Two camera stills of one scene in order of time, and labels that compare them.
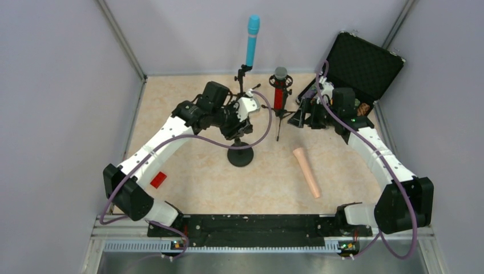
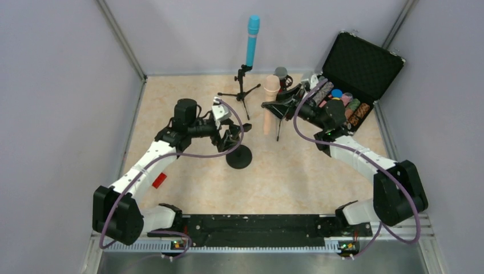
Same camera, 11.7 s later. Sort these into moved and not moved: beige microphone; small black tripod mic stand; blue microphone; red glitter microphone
Moved: beige microphone
Not moved: red glitter microphone; blue microphone; small black tripod mic stand
